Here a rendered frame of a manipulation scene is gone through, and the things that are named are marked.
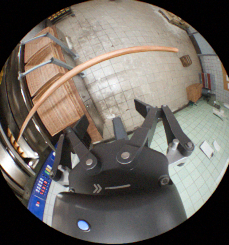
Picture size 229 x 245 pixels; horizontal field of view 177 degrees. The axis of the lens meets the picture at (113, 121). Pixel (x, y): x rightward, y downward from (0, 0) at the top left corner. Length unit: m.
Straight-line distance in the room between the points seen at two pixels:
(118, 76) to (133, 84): 0.32
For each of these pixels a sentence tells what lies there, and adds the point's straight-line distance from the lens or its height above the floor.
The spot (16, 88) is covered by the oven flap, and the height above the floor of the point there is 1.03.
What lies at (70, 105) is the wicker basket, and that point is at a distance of 1.03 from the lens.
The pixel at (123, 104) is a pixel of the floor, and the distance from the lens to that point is 1.55.
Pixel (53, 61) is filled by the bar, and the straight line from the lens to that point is 0.77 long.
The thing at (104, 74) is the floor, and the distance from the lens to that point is 1.51.
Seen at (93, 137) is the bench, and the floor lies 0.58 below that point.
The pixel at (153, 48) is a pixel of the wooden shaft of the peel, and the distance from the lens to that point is 0.40.
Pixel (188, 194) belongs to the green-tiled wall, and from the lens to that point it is 1.25.
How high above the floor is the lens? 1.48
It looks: 65 degrees down
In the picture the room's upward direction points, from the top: 170 degrees clockwise
